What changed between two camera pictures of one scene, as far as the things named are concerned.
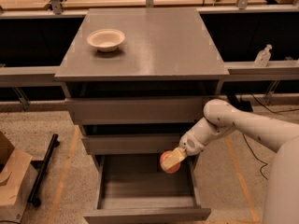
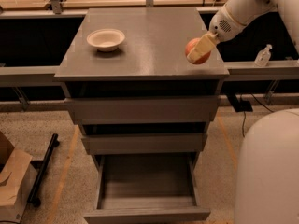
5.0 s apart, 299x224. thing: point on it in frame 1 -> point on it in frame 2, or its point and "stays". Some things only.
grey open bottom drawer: (134, 189) stays
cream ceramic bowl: (106, 40) stays
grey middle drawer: (134, 145) stays
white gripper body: (190, 142) -> (221, 26)
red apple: (175, 168) -> (200, 60)
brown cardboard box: (18, 177) stays
